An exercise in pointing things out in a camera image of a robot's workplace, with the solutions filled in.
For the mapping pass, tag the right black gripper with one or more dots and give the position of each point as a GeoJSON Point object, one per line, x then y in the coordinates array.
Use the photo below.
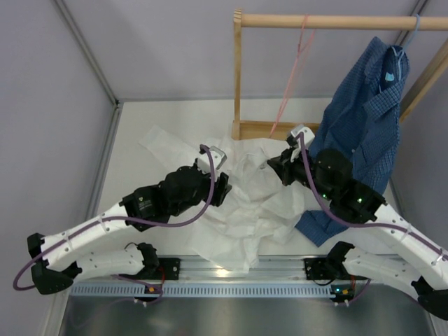
{"type": "Point", "coordinates": [278, 164]}

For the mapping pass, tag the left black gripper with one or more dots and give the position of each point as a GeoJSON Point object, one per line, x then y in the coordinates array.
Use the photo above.
{"type": "Point", "coordinates": [221, 188]}

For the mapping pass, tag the white shirt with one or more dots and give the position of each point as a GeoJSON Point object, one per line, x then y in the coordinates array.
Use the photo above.
{"type": "Point", "coordinates": [257, 208]}

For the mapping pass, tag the pink wire hanger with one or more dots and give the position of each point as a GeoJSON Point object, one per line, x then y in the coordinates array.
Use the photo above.
{"type": "Point", "coordinates": [303, 48]}

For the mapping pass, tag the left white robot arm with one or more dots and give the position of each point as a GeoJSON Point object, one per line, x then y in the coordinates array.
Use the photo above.
{"type": "Point", "coordinates": [60, 260]}

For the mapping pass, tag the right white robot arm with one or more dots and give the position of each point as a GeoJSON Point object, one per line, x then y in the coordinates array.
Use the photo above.
{"type": "Point", "coordinates": [422, 273]}

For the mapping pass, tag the blue checked shirt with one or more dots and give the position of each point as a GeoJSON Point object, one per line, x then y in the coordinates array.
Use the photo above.
{"type": "Point", "coordinates": [363, 123]}

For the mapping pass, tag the wooden clothes rack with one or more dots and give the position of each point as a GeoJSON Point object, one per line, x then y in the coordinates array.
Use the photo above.
{"type": "Point", "coordinates": [247, 129]}

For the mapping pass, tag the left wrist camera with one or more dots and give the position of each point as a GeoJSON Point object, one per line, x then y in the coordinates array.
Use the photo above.
{"type": "Point", "coordinates": [219, 157]}

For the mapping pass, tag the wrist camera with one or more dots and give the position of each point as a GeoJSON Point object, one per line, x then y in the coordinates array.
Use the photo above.
{"type": "Point", "coordinates": [219, 157]}
{"type": "Point", "coordinates": [300, 131]}

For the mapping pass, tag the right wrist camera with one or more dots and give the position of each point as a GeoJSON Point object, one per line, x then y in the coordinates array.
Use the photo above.
{"type": "Point", "coordinates": [300, 131]}

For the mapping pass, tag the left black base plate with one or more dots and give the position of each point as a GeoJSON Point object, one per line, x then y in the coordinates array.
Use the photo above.
{"type": "Point", "coordinates": [164, 268]}

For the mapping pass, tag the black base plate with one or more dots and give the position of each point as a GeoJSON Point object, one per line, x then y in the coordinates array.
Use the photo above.
{"type": "Point", "coordinates": [164, 268]}
{"type": "Point", "coordinates": [318, 270]}

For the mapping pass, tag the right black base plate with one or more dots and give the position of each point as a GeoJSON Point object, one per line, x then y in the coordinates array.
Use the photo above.
{"type": "Point", "coordinates": [318, 270]}

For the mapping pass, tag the slotted grey cable duct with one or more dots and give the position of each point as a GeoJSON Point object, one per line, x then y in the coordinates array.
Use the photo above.
{"type": "Point", "coordinates": [211, 290]}

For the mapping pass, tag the blue wire hanger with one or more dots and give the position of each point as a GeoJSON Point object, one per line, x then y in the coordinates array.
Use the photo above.
{"type": "Point", "coordinates": [393, 66]}

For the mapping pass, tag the aluminium corner post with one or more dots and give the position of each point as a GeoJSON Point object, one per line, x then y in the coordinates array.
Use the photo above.
{"type": "Point", "coordinates": [74, 29]}

